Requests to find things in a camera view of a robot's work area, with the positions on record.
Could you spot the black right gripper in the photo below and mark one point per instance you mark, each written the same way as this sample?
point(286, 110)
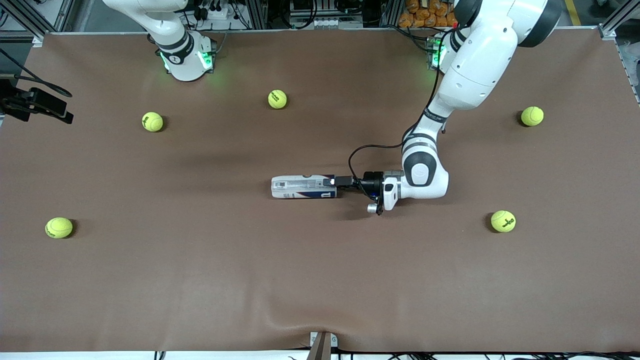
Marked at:
point(42, 101)

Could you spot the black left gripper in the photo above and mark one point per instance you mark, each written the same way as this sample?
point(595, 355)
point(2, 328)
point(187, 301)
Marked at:
point(370, 183)

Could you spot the clear plastic tennis ball can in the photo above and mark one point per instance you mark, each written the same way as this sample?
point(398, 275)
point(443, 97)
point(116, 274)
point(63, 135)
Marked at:
point(295, 187)

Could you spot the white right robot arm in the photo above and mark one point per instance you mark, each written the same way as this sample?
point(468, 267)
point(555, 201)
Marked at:
point(185, 62)

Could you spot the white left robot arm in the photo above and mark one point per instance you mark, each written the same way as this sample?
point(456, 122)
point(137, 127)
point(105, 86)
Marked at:
point(475, 75)

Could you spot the yellow tennis ball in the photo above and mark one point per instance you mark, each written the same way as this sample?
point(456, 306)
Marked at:
point(152, 121)
point(503, 221)
point(277, 99)
point(59, 227)
point(532, 116)

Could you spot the brown table mat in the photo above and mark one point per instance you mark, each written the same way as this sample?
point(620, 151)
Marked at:
point(320, 280)

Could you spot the grey electronics rack unit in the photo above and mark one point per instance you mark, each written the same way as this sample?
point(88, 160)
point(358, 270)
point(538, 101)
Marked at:
point(325, 22)

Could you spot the orange objects pile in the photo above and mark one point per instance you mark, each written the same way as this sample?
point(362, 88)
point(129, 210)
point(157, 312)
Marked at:
point(425, 17)

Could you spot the white power strip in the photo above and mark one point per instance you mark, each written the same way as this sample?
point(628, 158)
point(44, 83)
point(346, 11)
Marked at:
point(215, 12)

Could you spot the metal table corner bracket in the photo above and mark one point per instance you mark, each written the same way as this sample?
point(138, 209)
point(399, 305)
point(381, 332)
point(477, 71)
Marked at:
point(38, 40)
point(608, 32)

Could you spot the diagonal aluminium frame strut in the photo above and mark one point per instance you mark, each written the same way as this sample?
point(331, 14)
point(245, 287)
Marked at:
point(25, 17)
point(620, 17)

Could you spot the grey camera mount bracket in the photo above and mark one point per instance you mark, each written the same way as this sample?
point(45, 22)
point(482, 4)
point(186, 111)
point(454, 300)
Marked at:
point(320, 347)

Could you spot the aluminium frame post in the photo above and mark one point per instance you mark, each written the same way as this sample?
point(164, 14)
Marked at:
point(257, 15)
point(390, 14)

